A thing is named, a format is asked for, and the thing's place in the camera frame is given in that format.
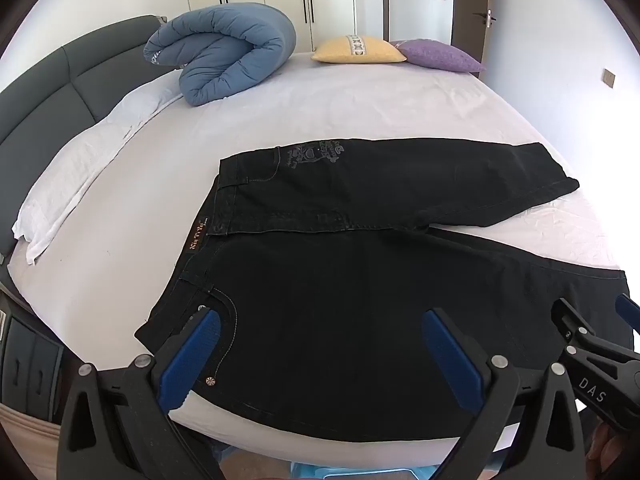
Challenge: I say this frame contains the blue rolled duvet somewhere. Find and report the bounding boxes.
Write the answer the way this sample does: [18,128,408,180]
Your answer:
[143,4,297,107]

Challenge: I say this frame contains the grey padded headboard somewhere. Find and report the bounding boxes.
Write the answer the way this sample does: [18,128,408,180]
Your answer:
[0,14,168,256]

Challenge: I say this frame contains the white bed pillow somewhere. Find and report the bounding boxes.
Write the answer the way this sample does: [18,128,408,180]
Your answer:
[12,77,183,266]

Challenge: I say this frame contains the dark brown door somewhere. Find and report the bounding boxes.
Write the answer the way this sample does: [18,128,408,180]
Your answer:
[452,0,493,58]

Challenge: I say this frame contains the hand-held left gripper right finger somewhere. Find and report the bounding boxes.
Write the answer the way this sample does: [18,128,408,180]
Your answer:
[420,307,588,480]

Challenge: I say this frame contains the purple pillow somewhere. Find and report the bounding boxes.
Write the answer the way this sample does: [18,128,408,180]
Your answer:
[390,40,487,74]

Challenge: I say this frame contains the person's right hand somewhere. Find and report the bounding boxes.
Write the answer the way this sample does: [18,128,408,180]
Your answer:
[586,420,640,480]

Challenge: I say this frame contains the dark nightstand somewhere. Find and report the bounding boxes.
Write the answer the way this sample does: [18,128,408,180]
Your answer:
[0,285,66,406]

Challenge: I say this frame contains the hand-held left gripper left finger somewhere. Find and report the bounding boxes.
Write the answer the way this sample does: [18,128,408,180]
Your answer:
[56,308,236,480]

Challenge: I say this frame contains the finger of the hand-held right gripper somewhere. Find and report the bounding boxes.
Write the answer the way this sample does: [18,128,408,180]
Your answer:
[550,298,601,361]
[614,292,640,336]

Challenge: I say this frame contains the yellow pillow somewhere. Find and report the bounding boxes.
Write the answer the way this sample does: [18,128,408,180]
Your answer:
[311,35,408,64]

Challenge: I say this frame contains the bed with white sheet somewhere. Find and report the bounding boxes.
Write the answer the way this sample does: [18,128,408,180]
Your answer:
[7,50,626,466]

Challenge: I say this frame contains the black denim pants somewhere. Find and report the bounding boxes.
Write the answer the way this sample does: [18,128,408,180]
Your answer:
[134,138,636,443]

